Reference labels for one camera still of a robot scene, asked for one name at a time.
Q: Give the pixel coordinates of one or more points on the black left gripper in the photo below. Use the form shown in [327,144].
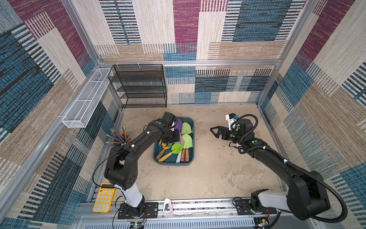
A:
[176,139]

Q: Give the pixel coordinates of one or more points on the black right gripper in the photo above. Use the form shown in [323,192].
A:
[223,133]

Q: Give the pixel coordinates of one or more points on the purple shovel pink handle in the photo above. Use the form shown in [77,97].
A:
[178,127]

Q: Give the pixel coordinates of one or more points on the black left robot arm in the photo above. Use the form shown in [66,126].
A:
[122,163]

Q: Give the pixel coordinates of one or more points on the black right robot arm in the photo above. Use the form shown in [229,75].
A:
[307,194]

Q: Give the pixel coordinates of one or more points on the green shovel top right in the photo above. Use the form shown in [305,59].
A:
[186,128]

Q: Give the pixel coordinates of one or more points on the green shovel middle right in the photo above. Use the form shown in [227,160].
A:
[188,144]

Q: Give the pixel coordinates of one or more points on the teal plastic storage box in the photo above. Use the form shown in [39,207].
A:
[174,160]

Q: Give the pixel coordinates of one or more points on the red pencil holder cup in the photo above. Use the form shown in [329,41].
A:
[117,138]

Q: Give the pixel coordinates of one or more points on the yellow calculator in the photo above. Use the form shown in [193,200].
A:
[104,198]

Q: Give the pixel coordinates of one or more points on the green shovel yellow handle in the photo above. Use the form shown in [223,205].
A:
[173,151]

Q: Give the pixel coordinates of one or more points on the yellow shovel wooden handle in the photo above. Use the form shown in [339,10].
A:
[160,154]

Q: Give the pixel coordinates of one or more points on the black wire shelf rack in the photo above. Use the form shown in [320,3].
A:
[139,86]

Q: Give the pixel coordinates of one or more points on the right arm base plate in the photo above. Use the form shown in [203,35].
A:
[243,207]

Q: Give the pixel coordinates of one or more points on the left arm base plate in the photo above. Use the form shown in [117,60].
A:
[146,210]

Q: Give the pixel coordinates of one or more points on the white mesh wall basket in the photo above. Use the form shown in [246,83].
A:
[81,111]

